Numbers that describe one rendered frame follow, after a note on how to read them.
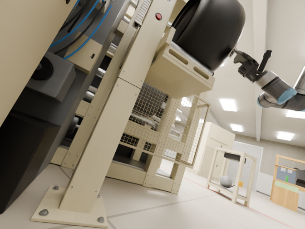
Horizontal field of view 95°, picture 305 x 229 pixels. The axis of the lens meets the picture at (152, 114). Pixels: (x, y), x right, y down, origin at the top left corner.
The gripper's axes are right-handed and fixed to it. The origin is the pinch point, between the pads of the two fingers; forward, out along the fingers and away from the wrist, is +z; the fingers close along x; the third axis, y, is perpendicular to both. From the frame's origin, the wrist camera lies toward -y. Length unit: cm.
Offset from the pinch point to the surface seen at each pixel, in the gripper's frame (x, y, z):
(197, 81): -14.6, 27.3, -1.7
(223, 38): -10.3, 2.7, 7.9
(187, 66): -21.8, 25.7, 6.3
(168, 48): -31.0, 26.5, 16.3
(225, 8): -14.2, -6.9, 17.4
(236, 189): 161, 94, -118
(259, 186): 1084, 199, -494
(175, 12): 33, -2, 80
